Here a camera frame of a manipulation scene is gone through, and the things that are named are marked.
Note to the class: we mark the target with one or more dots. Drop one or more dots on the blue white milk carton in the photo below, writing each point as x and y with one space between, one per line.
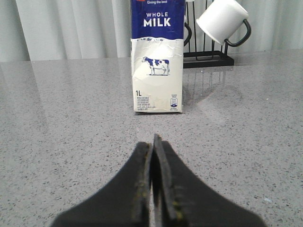
157 41

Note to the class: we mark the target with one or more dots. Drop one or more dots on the black wire mug rack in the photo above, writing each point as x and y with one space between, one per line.
199 50

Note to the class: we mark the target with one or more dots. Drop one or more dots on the white mug black handle right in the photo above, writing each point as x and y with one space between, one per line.
222 19

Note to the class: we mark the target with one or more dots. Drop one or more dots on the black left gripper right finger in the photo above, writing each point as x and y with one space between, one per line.
181 199

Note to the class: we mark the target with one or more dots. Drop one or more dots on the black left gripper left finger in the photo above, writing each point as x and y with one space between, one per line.
122 202

